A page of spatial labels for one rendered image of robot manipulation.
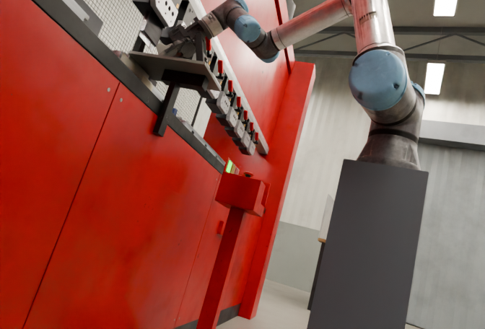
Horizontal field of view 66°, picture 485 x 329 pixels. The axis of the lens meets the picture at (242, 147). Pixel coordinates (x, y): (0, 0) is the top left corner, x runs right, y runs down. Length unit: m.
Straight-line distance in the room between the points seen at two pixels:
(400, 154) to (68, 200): 0.76
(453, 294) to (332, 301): 7.55
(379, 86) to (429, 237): 7.63
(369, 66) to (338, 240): 0.38
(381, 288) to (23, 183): 0.74
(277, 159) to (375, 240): 2.53
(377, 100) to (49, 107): 0.67
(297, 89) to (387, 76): 2.73
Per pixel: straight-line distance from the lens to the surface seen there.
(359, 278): 0.85
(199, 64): 1.15
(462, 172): 8.74
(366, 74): 0.86
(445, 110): 9.23
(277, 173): 3.29
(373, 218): 0.86
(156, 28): 1.41
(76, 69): 0.89
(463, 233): 8.49
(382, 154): 0.92
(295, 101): 3.50
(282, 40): 1.29
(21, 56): 0.79
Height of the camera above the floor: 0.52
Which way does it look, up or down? 14 degrees up
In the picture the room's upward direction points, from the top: 16 degrees clockwise
